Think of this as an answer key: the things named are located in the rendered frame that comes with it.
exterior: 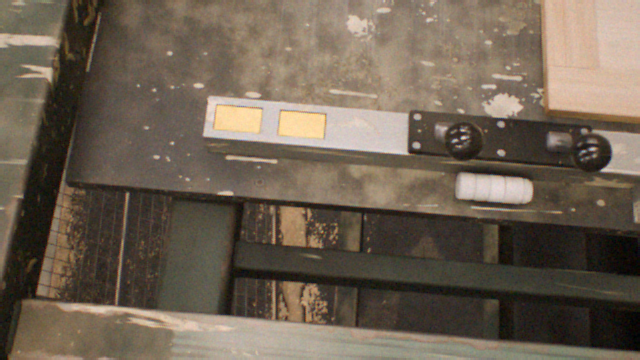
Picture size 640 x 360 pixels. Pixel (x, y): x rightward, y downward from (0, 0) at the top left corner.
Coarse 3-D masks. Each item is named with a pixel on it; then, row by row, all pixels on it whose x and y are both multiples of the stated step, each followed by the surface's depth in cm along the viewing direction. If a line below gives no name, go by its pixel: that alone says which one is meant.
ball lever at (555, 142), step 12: (552, 132) 81; (552, 144) 80; (564, 144) 77; (576, 144) 70; (588, 144) 69; (600, 144) 69; (576, 156) 70; (588, 156) 69; (600, 156) 69; (588, 168) 70; (600, 168) 70
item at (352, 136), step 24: (264, 120) 82; (336, 120) 82; (360, 120) 82; (384, 120) 82; (216, 144) 82; (240, 144) 82; (264, 144) 81; (288, 144) 81; (312, 144) 81; (336, 144) 81; (360, 144) 81; (384, 144) 81; (624, 144) 82; (408, 168) 84; (432, 168) 84; (456, 168) 83; (480, 168) 83; (504, 168) 82; (528, 168) 82; (552, 168) 81; (624, 168) 81
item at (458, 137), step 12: (444, 132) 79; (456, 132) 69; (468, 132) 69; (480, 132) 69; (444, 144) 70; (456, 144) 69; (468, 144) 69; (480, 144) 69; (456, 156) 70; (468, 156) 69
